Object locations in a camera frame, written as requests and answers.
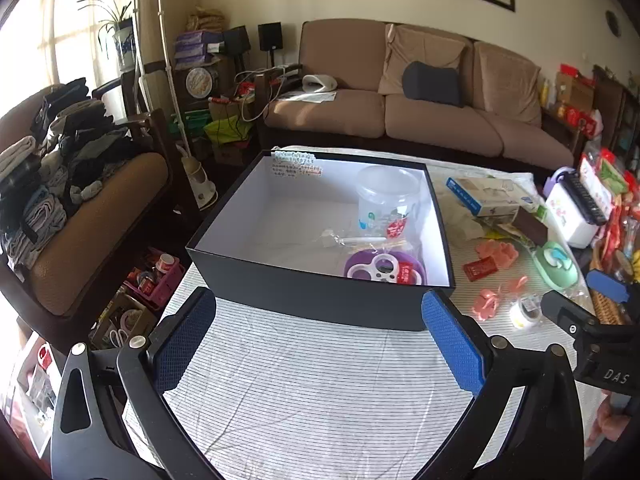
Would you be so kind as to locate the pink plastic clips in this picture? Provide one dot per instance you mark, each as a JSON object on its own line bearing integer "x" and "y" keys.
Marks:
{"x": 487, "y": 305}

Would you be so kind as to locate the yellow green bag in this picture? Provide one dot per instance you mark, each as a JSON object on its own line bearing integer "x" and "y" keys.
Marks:
{"x": 227, "y": 130}

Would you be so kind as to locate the woven straw hat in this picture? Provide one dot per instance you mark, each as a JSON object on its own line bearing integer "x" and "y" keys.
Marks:
{"x": 206, "y": 20}

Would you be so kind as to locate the magazine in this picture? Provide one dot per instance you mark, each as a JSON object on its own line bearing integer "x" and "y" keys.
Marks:
{"x": 35, "y": 400}

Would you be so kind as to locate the red flat packet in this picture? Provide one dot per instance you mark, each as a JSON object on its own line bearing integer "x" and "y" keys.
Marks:
{"x": 479, "y": 269}

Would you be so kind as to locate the purple plastic basket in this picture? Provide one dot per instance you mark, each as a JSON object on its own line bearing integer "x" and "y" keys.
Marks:
{"x": 160, "y": 280}

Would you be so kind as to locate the black comb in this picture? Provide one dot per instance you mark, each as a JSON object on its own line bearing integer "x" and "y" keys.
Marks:
{"x": 586, "y": 199}

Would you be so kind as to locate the white paper sheets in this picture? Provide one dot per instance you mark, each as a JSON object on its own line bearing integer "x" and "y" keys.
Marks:
{"x": 305, "y": 97}

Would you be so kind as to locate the round printed tin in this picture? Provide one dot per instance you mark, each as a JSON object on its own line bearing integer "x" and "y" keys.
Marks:
{"x": 200, "y": 81}

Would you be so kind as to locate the striped cloth-covered desktop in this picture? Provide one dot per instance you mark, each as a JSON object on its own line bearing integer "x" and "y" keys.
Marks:
{"x": 310, "y": 385}

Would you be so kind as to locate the clear plastic jar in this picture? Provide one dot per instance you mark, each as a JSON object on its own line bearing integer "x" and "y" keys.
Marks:
{"x": 387, "y": 195}

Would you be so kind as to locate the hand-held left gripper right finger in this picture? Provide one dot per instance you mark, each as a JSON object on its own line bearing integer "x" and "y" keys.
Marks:
{"x": 452, "y": 345}

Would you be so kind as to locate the brown sofa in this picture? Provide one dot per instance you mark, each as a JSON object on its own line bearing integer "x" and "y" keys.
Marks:
{"x": 435, "y": 125}

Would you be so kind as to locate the dark round wall object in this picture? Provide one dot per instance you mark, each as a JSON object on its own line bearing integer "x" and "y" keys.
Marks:
{"x": 613, "y": 23}

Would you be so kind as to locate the pink small clip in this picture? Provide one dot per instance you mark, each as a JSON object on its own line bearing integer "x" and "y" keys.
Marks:
{"x": 517, "y": 284}

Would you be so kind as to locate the wicker basket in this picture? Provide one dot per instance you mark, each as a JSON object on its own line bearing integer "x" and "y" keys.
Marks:
{"x": 607, "y": 310}

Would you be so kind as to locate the potted plant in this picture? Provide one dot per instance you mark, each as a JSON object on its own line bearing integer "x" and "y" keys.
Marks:
{"x": 117, "y": 35}

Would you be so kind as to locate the green round case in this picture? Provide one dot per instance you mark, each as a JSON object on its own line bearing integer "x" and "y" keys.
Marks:
{"x": 555, "y": 264}

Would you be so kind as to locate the white plastic spoon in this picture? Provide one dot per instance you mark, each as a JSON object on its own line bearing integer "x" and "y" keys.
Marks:
{"x": 355, "y": 239}

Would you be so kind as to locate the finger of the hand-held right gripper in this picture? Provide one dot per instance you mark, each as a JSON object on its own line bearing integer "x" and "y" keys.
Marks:
{"x": 565, "y": 310}
{"x": 607, "y": 286}

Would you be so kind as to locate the brown small box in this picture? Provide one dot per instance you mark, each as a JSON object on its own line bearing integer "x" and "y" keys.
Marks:
{"x": 531, "y": 225}

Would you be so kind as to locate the white pole stand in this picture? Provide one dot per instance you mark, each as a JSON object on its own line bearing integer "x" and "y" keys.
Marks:
{"x": 165, "y": 50}

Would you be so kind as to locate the pile of red snack packets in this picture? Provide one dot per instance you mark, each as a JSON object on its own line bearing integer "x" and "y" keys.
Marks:
{"x": 617, "y": 190}

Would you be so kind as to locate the blue white carton box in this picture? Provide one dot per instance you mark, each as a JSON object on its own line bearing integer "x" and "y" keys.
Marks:
{"x": 487, "y": 195}

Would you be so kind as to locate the tan throw pillow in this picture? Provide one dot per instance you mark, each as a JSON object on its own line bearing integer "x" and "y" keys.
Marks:
{"x": 425, "y": 47}

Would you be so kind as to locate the stack of purple packets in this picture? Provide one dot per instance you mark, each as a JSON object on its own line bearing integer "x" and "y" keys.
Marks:
{"x": 197, "y": 47}

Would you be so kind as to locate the black storage box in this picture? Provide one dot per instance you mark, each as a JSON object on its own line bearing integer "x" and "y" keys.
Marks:
{"x": 300, "y": 295}

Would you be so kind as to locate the dark wooden shelf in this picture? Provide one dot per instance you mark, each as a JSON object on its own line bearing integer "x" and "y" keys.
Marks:
{"x": 607, "y": 105}

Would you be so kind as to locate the purple egg-shaped tray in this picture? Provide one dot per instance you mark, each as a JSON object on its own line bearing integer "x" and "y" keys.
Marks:
{"x": 385, "y": 267}

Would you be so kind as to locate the pile of folded clothes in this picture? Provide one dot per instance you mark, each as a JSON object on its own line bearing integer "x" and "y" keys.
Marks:
{"x": 55, "y": 170}

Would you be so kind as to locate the purple round container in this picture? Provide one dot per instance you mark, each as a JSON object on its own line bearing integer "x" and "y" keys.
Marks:
{"x": 557, "y": 177}

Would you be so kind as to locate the person's right hand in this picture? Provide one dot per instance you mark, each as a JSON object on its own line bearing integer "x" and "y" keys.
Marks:
{"x": 607, "y": 422}

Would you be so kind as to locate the cardboard box with scissors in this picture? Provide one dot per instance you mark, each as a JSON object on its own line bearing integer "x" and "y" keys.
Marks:
{"x": 125, "y": 322}

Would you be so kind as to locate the brown wooden armchair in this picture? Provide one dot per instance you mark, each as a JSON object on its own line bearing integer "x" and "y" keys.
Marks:
{"x": 100, "y": 240}

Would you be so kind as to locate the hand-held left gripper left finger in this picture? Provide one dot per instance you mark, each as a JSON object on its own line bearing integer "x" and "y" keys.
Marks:
{"x": 185, "y": 340}

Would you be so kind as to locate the white floral box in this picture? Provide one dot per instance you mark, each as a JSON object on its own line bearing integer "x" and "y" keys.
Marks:
{"x": 567, "y": 220}

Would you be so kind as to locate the sheer white curtain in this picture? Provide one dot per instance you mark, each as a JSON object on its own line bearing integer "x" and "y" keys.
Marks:
{"x": 60, "y": 10}

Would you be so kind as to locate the white curved device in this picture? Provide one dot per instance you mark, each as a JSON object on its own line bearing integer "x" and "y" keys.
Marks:
{"x": 320, "y": 83}

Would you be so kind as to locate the dark blue cushion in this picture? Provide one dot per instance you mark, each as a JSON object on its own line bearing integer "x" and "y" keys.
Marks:
{"x": 431, "y": 84}

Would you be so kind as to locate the black speaker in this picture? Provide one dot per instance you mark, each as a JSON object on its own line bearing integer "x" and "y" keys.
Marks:
{"x": 270, "y": 36}
{"x": 236, "y": 40}

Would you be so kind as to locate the crumpled white plastic bag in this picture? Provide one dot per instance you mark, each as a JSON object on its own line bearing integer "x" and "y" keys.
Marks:
{"x": 462, "y": 222}

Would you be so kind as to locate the white tape roll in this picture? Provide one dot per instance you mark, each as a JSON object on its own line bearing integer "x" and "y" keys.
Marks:
{"x": 525, "y": 312}

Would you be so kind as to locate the white small appliance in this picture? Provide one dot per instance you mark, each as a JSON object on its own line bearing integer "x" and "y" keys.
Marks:
{"x": 199, "y": 180}

